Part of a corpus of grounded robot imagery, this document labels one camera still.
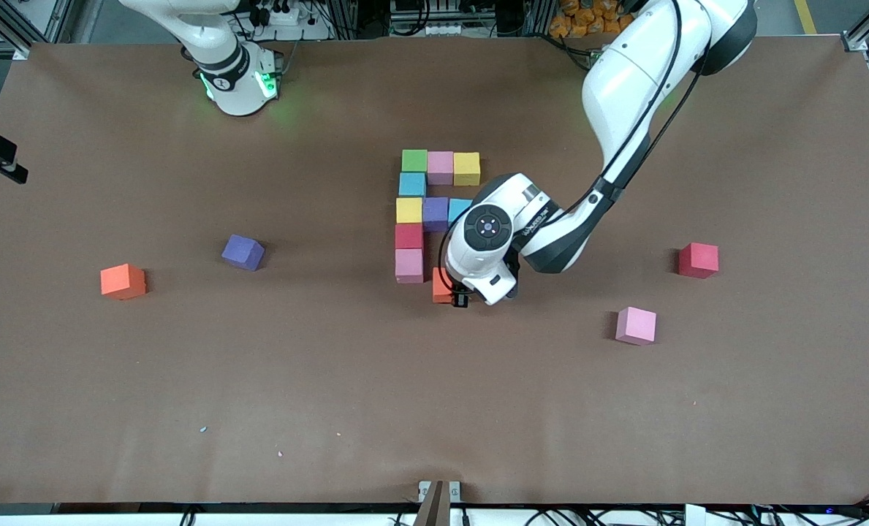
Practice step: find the green foam cube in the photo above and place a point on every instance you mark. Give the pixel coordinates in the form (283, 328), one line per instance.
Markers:
(414, 161)

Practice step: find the bag of orange items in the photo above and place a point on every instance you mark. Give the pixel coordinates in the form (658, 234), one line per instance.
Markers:
(573, 22)

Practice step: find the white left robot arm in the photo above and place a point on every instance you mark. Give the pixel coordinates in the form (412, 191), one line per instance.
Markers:
(624, 80)

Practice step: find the brown paper table cover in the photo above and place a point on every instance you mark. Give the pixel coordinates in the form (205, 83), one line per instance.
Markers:
(434, 380)

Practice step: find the orange foam cube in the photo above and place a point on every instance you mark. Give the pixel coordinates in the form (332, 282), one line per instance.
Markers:
(440, 286)
(123, 281)

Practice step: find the purple foam cube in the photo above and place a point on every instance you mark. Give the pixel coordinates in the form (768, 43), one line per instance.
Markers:
(243, 252)
(436, 214)

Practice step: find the yellow foam cube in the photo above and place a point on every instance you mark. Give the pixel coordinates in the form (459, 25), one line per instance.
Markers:
(467, 168)
(410, 210)

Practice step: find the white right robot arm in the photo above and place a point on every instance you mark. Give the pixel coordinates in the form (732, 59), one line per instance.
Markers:
(237, 88)

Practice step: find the pink foam cube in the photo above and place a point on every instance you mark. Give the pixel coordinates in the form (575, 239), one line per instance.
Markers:
(409, 265)
(636, 325)
(440, 168)

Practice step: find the red foam cube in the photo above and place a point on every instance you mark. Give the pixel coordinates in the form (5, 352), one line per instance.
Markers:
(409, 236)
(698, 260)

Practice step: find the white power strip with plugs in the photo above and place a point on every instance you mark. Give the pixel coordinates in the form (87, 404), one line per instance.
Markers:
(288, 17)

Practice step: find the metal table edge bracket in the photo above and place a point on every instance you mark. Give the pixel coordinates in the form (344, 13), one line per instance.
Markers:
(434, 511)

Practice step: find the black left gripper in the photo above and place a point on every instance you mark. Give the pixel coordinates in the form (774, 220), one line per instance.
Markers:
(460, 298)

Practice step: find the blue foam cube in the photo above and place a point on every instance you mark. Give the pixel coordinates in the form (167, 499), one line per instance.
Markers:
(457, 208)
(412, 185)

